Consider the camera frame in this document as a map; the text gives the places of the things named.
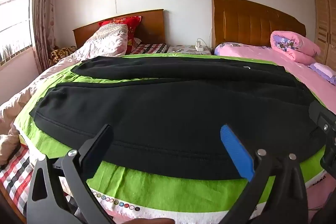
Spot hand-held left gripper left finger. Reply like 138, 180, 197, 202
26, 124, 114, 224

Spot black pants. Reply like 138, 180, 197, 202
30, 56, 327, 180

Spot green blanket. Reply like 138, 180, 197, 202
13, 53, 336, 224

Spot tiger plush toy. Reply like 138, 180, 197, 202
50, 46, 77, 66

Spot pink bed sheet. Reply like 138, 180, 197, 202
214, 42, 336, 111

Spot folded pink floral quilt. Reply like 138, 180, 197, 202
270, 30, 321, 65

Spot pink white patterned quilt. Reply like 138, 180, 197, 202
0, 24, 129, 165

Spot pink curtain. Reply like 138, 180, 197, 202
31, 0, 59, 75

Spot purple white folded cloth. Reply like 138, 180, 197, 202
308, 63, 336, 83

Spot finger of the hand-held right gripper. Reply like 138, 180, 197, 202
308, 101, 336, 135

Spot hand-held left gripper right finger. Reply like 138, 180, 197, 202
218, 124, 309, 224

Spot red pillow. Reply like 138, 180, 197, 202
98, 16, 142, 55

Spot window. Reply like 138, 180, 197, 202
0, 0, 36, 67

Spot small wooden headboard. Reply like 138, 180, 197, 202
73, 9, 166, 48

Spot light wooden wardrobe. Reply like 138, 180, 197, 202
313, 0, 336, 67

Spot large padded wooden headboard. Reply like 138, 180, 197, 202
211, 0, 307, 49

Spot red plaid bed sheet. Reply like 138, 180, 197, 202
0, 38, 168, 216

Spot nightstand with floral cloth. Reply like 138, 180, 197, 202
167, 44, 214, 56

